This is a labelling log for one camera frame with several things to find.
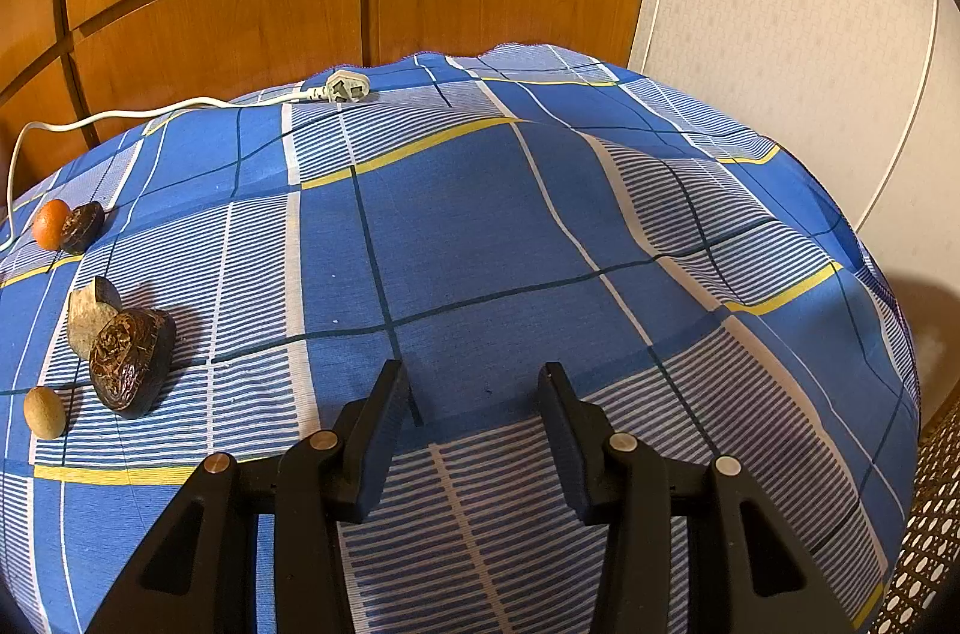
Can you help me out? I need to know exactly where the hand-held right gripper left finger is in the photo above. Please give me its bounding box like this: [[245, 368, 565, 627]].
[[86, 359, 412, 634]]

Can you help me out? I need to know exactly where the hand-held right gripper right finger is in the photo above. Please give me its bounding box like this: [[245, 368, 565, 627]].
[[538, 362, 856, 634]]

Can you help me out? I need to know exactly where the dark brown fruit half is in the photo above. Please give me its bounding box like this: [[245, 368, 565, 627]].
[[88, 308, 177, 417], [58, 200, 106, 255]]

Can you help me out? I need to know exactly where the white chunk with dark rind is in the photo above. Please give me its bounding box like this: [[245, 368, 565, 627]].
[[66, 275, 123, 359]]

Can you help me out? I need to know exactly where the beige round fruit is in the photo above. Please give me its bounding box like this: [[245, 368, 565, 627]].
[[22, 386, 67, 440]]

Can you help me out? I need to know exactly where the small orange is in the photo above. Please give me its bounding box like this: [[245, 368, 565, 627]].
[[32, 199, 72, 250]]

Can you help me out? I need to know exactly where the blue plaid tablecloth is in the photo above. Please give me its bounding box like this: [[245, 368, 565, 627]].
[[0, 44, 922, 634]]

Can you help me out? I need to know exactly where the woven rattan furniture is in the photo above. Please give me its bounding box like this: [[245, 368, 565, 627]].
[[874, 401, 960, 634]]

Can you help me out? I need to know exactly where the white power cord with plug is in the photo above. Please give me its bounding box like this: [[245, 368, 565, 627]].
[[6, 69, 376, 245]]

